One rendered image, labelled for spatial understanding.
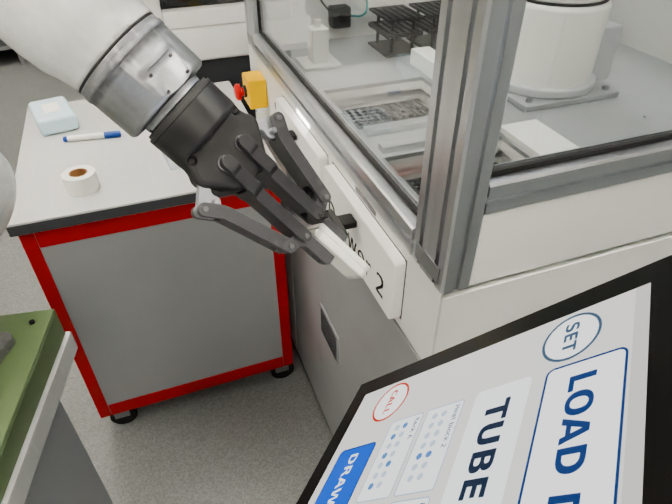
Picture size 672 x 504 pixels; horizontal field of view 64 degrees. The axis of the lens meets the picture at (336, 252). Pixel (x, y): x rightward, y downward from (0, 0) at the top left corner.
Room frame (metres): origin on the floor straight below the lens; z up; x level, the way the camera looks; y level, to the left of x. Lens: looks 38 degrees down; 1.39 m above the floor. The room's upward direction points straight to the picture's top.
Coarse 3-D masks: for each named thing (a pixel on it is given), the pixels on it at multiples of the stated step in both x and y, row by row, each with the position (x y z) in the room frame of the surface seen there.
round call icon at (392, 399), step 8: (416, 376) 0.29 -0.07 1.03; (400, 384) 0.29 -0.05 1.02; (408, 384) 0.28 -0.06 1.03; (384, 392) 0.29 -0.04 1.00; (392, 392) 0.29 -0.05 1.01; (400, 392) 0.28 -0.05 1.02; (408, 392) 0.27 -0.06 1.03; (384, 400) 0.28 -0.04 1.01; (392, 400) 0.27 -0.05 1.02; (400, 400) 0.27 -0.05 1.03; (376, 408) 0.28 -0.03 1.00; (384, 408) 0.27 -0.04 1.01; (392, 408) 0.26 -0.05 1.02; (400, 408) 0.26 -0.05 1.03; (376, 416) 0.27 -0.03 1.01; (384, 416) 0.26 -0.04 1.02; (392, 416) 0.25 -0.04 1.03; (368, 424) 0.26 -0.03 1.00
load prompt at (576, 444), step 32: (608, 352) 0.20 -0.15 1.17; (544, 384) 0.20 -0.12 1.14; (576, 384) 0.19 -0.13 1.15; (608, 384) 0.17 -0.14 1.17; (544, 416) 0.17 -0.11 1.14; (576, 416) 0.16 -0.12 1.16; (608, 416) 0.15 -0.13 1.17; (544, 448) 0.15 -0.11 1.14; (576, 448) 0.14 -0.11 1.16; (608, 448) 0.14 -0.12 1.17; (544, 480) 0.13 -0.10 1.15; (576, 480) 0.13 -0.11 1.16; (608, 480) 0.12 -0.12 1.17
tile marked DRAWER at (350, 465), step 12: (372, 444) 0.23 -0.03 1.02; (348, 456) 0.24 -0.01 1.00; (360, 456) 0.23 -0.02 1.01; (336, 468) 0.23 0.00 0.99; (348, 468) 0.22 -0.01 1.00; (360, 468) 0.21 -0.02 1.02; (336, 480) 0.22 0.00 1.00; (348, 480) 0.21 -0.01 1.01; (324, 492) 0.21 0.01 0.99; (336, 492) 0.20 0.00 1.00; (348, 492) 0.20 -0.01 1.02
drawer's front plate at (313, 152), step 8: (280, 104) 1.09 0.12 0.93; (288, 104) 1.08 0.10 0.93; (288, 112) 1.04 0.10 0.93; (288, 120) 1.03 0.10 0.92; (296, 120) 1.01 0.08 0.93; (288, 128) 1.03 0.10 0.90; (296, 128) 0.98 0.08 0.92; (304, 128) 0.97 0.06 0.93; (304, 136) 0.94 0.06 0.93; (312, 136) 0.94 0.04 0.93; (304, 144) 0.93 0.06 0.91; (312, 144) 0.90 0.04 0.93; (304, 152) 0.93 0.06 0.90; (312, 152) 0.89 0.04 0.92; (320, 152) 0.87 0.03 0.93; (312, 160) 0.89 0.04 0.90; (320, 160) 0.85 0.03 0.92; (320, 168) 0.85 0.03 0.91; (320, 176) 0.85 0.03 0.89
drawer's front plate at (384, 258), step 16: (336, 176) 0.79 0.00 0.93; (336, 192) 0.77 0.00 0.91; (352, 192) 0.74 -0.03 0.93; (336, 208) 0.77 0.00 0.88; (352, 208) 0.70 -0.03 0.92; (368, 224) 0.65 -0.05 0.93; (368, 240) 0.64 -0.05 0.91; (384, 240) 0.61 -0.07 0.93; (368, 256) 0.64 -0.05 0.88; (384, 256) 0.59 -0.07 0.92; (400, 256) 0.57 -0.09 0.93; (368, 272) 0.64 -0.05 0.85; (384, 272) 0.58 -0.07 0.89; (400, 272) 0.56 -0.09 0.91; (384, 288) 0.58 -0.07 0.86; (400, 288) 0.56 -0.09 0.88; (384, 304) 0.58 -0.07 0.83; (400, 304) 0.56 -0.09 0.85
